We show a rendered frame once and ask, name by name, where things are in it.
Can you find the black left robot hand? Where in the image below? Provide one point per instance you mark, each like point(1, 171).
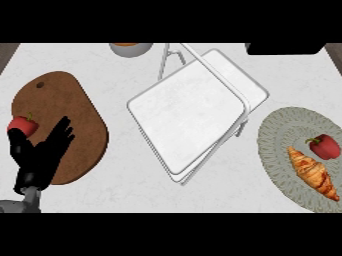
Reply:
point(37, 156)

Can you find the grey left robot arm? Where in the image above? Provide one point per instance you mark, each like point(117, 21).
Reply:
point(20, 204)

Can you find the white tiered shelf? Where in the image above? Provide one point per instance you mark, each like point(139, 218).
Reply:
point(194, 110)

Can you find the grey round patterned placemat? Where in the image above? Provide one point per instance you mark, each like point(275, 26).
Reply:
point(283, 140)

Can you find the golden brown croissant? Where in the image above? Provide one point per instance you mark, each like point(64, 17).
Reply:
point(314, 173)

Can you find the red bell pepper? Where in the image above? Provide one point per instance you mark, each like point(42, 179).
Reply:
point(23, 125)
point(325, 146)

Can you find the brown wooden cutting board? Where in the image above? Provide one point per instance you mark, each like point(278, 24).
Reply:
point(66, 110)

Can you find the grey bowl with orange contents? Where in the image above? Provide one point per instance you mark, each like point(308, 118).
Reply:
point(132, 49)

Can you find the black appliance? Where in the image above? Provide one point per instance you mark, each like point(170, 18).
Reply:
point(286, 48)

